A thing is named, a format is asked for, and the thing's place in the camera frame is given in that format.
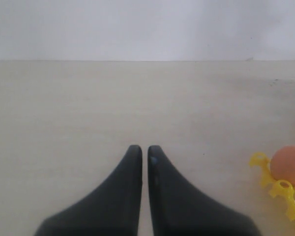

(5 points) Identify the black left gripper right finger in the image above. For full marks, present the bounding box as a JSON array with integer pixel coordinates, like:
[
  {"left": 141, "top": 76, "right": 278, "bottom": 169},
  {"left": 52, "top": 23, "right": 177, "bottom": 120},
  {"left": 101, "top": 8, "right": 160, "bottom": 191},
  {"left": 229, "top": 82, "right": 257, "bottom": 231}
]
[{"left": 147, "top": 145, "right": 261, "bottom": 236}]

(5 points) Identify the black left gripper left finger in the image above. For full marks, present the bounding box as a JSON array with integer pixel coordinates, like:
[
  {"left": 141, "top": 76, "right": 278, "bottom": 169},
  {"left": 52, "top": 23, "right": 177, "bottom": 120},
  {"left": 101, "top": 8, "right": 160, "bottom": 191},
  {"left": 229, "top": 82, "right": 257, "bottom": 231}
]
[{"left": 35, "top": 145, "right": 143, "bottom": 236}]

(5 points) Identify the brown egg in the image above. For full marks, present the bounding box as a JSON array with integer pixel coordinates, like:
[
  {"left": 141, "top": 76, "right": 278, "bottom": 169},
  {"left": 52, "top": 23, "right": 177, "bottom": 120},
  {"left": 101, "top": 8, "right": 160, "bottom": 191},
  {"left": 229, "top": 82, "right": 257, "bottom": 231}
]
[{"left": 270, "top": 146, "right": 295, "bottom": 186}]

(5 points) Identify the yellow plastic egg tray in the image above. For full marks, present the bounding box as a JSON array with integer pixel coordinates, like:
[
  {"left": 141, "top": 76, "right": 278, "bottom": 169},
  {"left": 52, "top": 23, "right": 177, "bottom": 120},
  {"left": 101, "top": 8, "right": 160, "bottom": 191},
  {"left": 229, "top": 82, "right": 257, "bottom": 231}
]
[{"left": 249, "top": 152, "right": 295, "bottom": 222}]

